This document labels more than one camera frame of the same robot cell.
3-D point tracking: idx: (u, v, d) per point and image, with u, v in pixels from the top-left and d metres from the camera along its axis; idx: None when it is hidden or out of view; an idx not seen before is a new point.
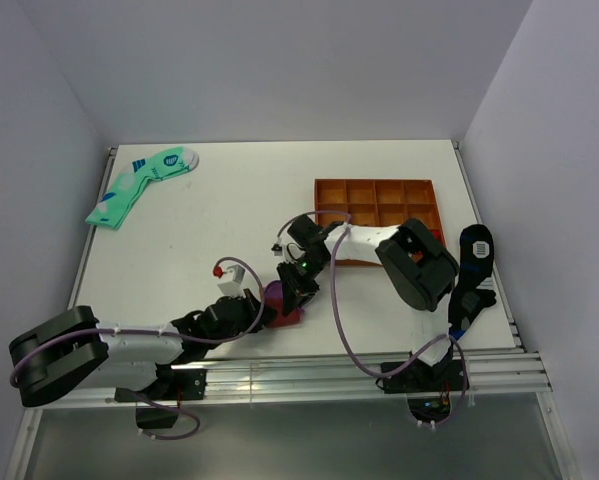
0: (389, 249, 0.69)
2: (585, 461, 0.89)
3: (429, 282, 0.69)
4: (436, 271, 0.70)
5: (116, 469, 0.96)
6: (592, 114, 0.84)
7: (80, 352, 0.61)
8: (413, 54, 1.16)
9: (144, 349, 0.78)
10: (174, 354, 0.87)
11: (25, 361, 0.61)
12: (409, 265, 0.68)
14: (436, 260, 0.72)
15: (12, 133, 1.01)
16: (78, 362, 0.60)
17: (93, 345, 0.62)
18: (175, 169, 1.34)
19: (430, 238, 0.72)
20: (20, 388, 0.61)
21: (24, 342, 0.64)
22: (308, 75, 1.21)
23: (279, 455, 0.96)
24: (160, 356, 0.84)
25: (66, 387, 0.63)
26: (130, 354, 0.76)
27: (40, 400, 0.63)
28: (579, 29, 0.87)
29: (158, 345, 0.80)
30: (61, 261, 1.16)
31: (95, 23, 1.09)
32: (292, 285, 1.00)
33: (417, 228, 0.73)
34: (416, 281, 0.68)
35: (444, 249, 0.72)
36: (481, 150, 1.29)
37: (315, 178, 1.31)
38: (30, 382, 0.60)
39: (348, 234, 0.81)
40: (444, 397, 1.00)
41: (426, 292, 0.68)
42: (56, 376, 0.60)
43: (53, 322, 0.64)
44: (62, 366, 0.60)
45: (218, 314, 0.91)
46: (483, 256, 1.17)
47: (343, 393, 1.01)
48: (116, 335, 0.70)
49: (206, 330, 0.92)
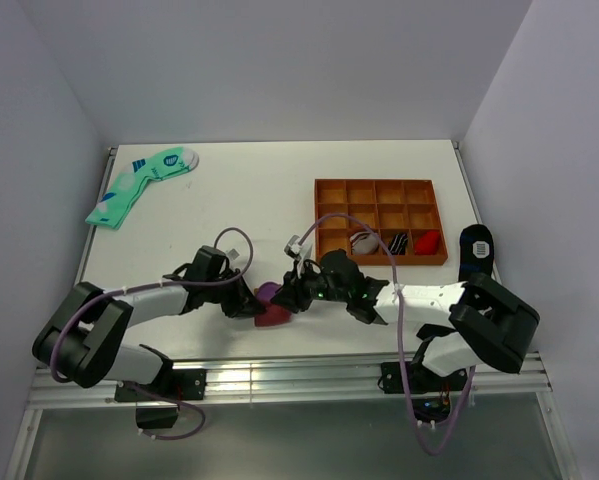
0: (466, 317, 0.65)
2: (585, 462, 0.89)
3: (514, 345, 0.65)
4: (518, 329, 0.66)
5: (116, 469, 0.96)
6: (592, 115, 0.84)
7: (106, 315, 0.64)
8: (412, 54, 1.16)
9: (156, 302, 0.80)
10: (183, 298, 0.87)
11: (59, 349, 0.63)
12: (490, 330, 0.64)
14: (514, 316, 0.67)
15: (13, 134, 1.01)
16: (111, 321, 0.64)
17: (112, 302, 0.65)
18: (175, 169, 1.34)
19: (504, 292, 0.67)
20: (72, 374, 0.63)
21: (47, 339, 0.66)
22: (308, 75, 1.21)
23: (279, 456, 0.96)
24: (168, 303, 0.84)
25: (113, 355, 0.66)
26: (142, 310, 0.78)
27: (96, 379, 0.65)
28: (580, 28, 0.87)
29: (167, 293, 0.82)
30: (61, 260, 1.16)
31: (95, 23, 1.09)
32: (293, 298, 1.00)
33: (489, 283, 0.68)
34: (502, 346, 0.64)
35: (521, 302, 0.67)
36: (481, 150, 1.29)
37: (315, 178, 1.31)
38: (76, 363, 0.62)
39: (402, 297, 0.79)
40: (444, 397, 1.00)
41: (515, 355, 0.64)
42: (99, 341, 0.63)
43: (63, 308, 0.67)
44: (98, 332, 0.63)
45: (211, 253, 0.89)
46: (483, 256, 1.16)
47: (343, 393, 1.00)
48: (126, 294, 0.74)
49: (203, 273, 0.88)
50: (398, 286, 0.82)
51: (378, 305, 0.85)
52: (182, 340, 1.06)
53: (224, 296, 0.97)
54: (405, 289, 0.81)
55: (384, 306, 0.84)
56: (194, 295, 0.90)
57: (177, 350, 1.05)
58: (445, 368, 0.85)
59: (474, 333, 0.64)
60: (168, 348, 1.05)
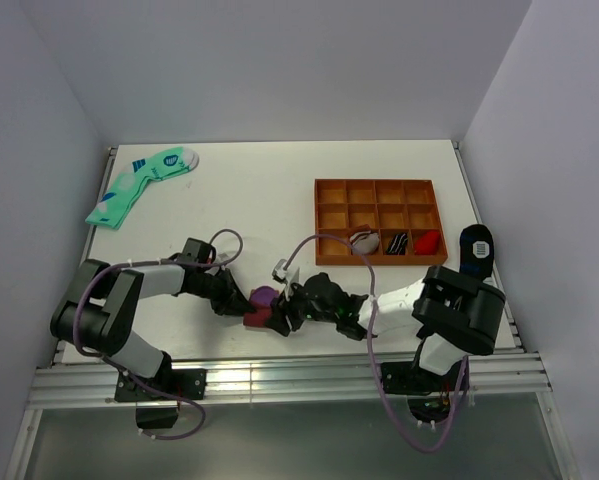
0: (429, 310, 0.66)
2: (585, 463, 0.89)
3: (481, 326, 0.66)
4: (484, 310, 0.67)
5: (115, 469, 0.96)
6: (593, 114, 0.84)
7: (120, 284, 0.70)
8: (412, 53, 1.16)
9: (159, 279, 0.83)
10: (179, 275, 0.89)
11: (79, 321, 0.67)
12: (454, 317, 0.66)
14: (476, 298, 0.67)
15: (13, 134, 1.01)
16: (127, 286, 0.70)
17: (125, 271, 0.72)
18: (175, 169, 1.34)
19: (461, 279, 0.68)
20: (97, 341, 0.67)
21: (63, 315, 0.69)
22: (308, 75, 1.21)
23: (280, 455, 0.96)
24: (167, 282, 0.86)
25: (129, 322, 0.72)
26: (148, 286, 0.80)
27: (115, 346, 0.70)
28: (579, 29, 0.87)
29: (167, 270, 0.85)
30: (61, 260, 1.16)
31: (95, 23, 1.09)
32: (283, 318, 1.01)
33: (445, 274, 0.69)
34: (469, 330, 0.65)
35: (480, 284, 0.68)
36: (481, 150, 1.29)
37: (315, 178, 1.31)
38: (98, 331, 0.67)
39: (377, 306, 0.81)
40: (444, 397, 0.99)
41: (483, 336, 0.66)
42: (120, 305, 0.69)
43: (77, 283, 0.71)
44: (116, 299, 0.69)
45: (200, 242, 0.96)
46: (483, 256, 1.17)
47: (343, 393, 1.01)
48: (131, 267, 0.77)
49: (194, 257, 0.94)
50: (371, 297, 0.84)
51: (360, 319, 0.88)
52: (182, 340, 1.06)
53: (214, 291, 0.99)
54: (380, 298, 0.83)
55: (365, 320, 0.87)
56: (190, 278, 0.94)
57: (177, 350, 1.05)
58: (445, 365, 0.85)
59: (439, 323, 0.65)
60: (167, 348, 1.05)
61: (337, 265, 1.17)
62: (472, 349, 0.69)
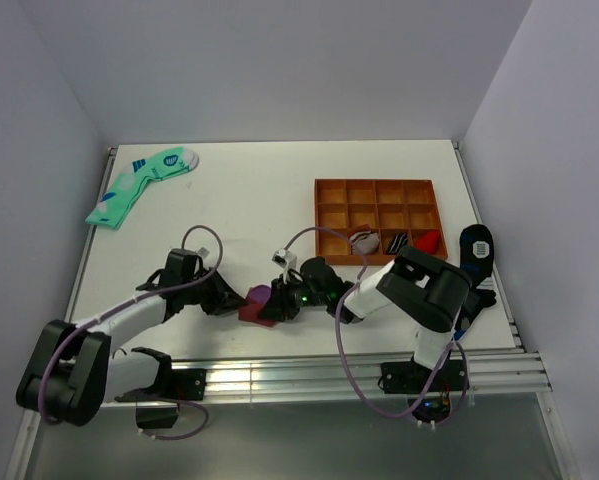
0: (389, 282, 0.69)
2: (585, 463, 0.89)
3: (440, 301, 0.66)
4: (446, 287, 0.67)
5: (115, 469, 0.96)
6: (592, 115, 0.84)
7: (85, 350, 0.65)
8: (413, 53, 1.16)
9: (133, 321, 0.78)
10: (163, 307, 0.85)
11: (44, 395, 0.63)
12: (412, 289, 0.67)
14: (440, 277, 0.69)
15: (13, 134, 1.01)
16: (90, 354, 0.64)
17: (92, 334, 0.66)
18: (175, 169, 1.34)
19: (426, 258, 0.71)
20: (67, 413, 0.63)
21: (27, 389, 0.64)
22: (309, 75, 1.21)
23: (280, 456, 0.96)
24: (149, 316, 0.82)
25: (101, 385, 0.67)
26: (122, 332, 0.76)
27: (87, 415, 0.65)
28: (579, 29, 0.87)
29: (144, 309, 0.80)
30: (62, 260, 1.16)
31: (95, 23, 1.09)
32: (280, 306, 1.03)
33: (411, 253, 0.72)
34: (425, 304, 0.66)
35: (444, 264, 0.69)
36: (481, 151, 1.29)
37: (315, 178, 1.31)
38: (65, 404, 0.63)
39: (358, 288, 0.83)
40: (444, 397, 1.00)
41: (440, 311, 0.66)
42: (88, 375, 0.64)
43: (40, 353, 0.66)
44: (82, 368, 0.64)
45: (183, 254, 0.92)
46: (483, 256, 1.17)
47: (342, 393, 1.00)
48: (101, 323, 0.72)
49: (178, 274, 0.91)
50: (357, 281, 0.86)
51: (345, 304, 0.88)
52: (182, 340, 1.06)
53: (204, 295, 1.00)
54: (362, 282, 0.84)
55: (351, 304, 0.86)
56: (175, 300, 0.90)
57: (177, 350, 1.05)
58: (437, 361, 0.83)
59: (394, 293, 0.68)
60: (167, 349, 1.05)
61: (337, 264, 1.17)
62: (434, 329, 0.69)
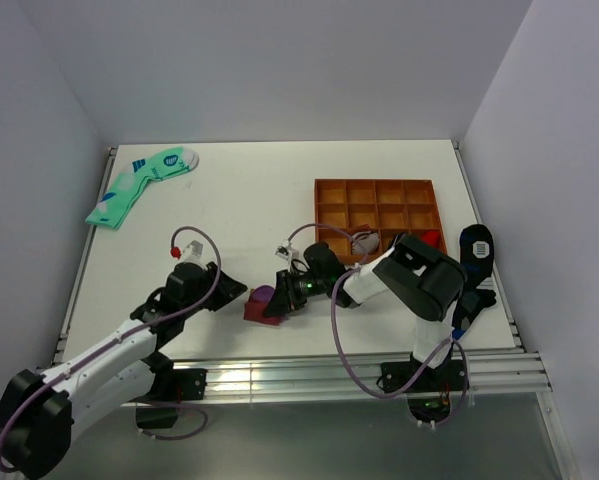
0: (386, 266, 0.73)
2: (585, 463, 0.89)
3: (433, 288, 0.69)
4: (439, 276, 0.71)
5: (115, 469, 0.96)
6: (592, 115, 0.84)
7: (43, 414, 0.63)
8: (413, 53, 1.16)
9: (112, 367, 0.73)
10: (153, 342, 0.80)
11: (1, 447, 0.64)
12: (407, 275, 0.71)
14: (436, 266, 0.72)
15: (13, 134, 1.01)
16: (46, 420, 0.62)
17: (53, 398, 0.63)
18: (175, 169, 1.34)
19: (425, 247, 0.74)
20: (24, 465, 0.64)
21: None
22: (308, 75, 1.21)
23: (280, 456, 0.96)
24: (136, 353, 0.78)
25: (62, 440, 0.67)
26: (98, 380, 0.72)
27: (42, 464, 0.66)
28: (579, 29, 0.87)
29: (127, 350, 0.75)
30: (62, 260, 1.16)
31: (95, 24, 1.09)
32: (286, 297, 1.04)
33: (411, 242, 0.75)
34: (418, 289, 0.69)
35: (441, 254, 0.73)
36: (481, 151, 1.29)
37: (315, 178, 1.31)
38: (20, 460, 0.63)
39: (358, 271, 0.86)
40: (444, 397, 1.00)
41: (432, 297, 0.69)
42: (42, 439, 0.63)
43: (7, 403, 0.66)
44: (38, 433, 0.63)
45: (183, 278, 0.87)
46: (483, 256, 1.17)
47: (342, 393, 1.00)
48: (71, 376, 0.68)
49: (177, 299, 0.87)
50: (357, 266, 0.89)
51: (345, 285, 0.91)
52: (182, 339, 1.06)
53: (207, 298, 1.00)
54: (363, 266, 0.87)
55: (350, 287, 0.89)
56: (168, 329, 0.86)
57: (177, 350, 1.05)
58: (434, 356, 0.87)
59: (390, 276, 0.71)
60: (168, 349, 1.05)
61: None
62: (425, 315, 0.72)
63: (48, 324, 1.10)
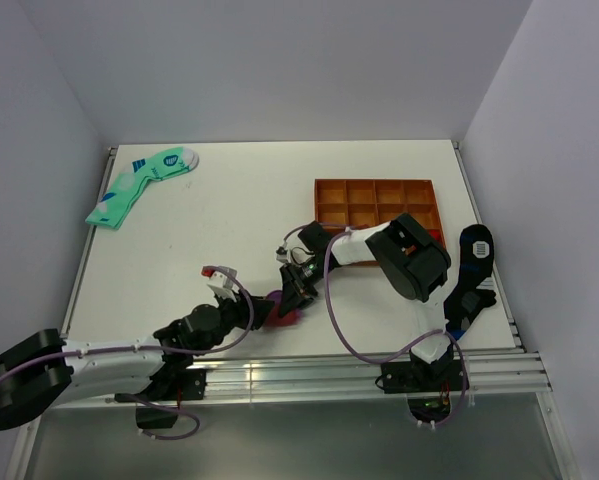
0: (378, 240, 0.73)
2: (585, 462, 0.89)
3: (418, 270, 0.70)
4: (426, 259, 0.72)
5: (115, 469, 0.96)
6: (593, 115, 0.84)
7: (44, 378, 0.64)
8: (413, 53, 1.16)
9: (116, 367, 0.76)
10: (154, 368, 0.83)
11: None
12: (396, 253, 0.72)
14: (424, 249, 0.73)
15: (12, 134, 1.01)
16: (42, 386, 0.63)
17: (57, 369, 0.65)
18: (175, 169, 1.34)
19: (419, 230, 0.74)
20: None
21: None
22: (308, 74, 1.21)
23: (281, 455, 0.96)
24: (135, 367, 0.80)
25: (35, 409, 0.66)
26: (95, 374, 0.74)
27: (9, 421, 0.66)
28: (580, 29, 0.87)
29: (136, 360, 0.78)
30: (61, 260, 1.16)
31: (95, 23, 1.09)
32: (295, 285, 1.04)
33: (407, 221, 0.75)
34: (405, 269, 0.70)
35: (432, 239, 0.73)
36: (481, 151, 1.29)
37: (315, 178, 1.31)
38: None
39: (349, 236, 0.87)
40: (444, 397, 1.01)
41: (416, 279, 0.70)
42: (25, 400, 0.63)
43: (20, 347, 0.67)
44: (26, 392, 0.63)
45: (193, 328, 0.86)
46: (483, 256, 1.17)
47: (342, 393, 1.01)
48: (84, 357, 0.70)
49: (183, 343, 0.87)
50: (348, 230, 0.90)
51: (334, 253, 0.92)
52: None
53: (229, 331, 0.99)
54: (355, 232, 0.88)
55: (336, 248, 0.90)
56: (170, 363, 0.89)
57: None
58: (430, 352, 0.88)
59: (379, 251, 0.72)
60: None
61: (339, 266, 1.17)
62: (408, 292, 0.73)
63: (48, 324, 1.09)
